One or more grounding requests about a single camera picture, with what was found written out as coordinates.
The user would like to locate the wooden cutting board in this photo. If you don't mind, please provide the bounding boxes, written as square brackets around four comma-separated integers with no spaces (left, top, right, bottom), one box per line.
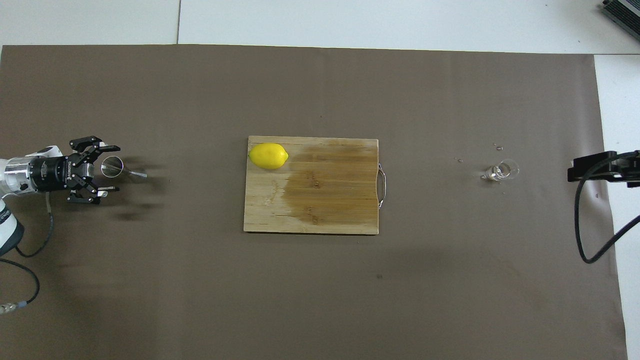
[243,135,387,235]

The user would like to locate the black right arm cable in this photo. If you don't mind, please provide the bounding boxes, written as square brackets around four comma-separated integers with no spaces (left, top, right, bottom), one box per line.
[574,152,640,265]

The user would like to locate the grey ribbed device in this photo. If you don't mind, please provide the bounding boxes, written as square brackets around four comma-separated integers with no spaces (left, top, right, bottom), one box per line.
[601,0,640,27]

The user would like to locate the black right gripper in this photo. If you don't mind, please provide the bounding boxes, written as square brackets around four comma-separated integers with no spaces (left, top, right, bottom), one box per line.
[567,150,640,188]

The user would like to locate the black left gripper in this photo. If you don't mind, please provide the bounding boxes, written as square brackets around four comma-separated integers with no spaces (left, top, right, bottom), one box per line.
[29,135,122,205]

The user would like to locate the small clear glass cup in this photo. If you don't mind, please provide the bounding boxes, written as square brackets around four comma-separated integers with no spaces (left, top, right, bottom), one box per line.
[481,158,521,183]

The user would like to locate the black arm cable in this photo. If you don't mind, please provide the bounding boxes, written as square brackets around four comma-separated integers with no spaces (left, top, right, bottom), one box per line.
[0,192,55,316]
[574,152,640,265]

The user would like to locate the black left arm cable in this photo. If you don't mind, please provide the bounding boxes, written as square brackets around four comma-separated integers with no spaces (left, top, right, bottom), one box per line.
[0,192,55,316]

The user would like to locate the brown table mat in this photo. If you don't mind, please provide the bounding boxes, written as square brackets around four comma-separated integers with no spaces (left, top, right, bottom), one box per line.
[0,44,630,360]

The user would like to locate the steel jigger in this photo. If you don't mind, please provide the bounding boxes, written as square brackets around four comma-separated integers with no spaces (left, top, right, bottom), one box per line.
[101,155,149,181]

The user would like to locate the yellow lemon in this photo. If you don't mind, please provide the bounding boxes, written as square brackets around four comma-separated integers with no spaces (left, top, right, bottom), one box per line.
[248,142,290,170]

